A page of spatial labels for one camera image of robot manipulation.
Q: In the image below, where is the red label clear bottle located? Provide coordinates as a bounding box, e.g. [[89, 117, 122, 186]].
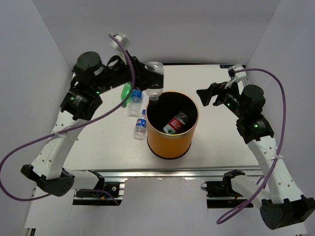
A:
[[162, 117, 184, 135]]

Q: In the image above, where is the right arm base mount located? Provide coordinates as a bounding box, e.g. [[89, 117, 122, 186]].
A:
[[200, 169, 247, 209]]

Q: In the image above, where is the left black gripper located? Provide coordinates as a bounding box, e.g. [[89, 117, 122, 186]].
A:
[[94, 50, 164, 94]]

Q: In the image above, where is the small pepsi bottle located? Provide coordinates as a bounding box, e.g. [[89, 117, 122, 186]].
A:
[[133, 110, 147, 140]]

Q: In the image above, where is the aluminium table frame rail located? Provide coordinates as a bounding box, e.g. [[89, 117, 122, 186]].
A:
[[95, 166, 262, 182]]

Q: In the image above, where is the black label clear bottle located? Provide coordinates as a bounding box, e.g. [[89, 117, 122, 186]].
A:
[[146, 61, 164, 105]]

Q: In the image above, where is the blue label bottle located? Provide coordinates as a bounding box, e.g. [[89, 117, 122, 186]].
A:
[[127, 89, 143, 117]]

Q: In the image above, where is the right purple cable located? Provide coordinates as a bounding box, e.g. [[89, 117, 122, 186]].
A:
[[216, 68, 288, 225]]

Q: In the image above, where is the green plastic bottle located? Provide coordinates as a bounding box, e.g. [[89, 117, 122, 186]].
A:
[[121, 83, 132, 108]]

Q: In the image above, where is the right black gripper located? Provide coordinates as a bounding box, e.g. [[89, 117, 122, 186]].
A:
[[196, 78, 246, 119]]

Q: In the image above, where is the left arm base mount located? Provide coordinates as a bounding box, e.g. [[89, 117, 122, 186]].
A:
[[72, 173, 126, 206]]

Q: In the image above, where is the orange cylindrical bin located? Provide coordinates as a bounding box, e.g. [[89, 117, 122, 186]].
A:
[[146, 91, 199, 160]]

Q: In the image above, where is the right blue table sticker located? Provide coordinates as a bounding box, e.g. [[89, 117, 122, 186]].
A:
[[220, 64, 234, 69]]

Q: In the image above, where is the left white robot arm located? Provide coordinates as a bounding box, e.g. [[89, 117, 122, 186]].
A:
[[21, 51, 164, 197]]

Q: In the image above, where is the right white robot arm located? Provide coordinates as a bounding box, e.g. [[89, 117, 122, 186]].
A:
[[196, 82, 315, 230]]

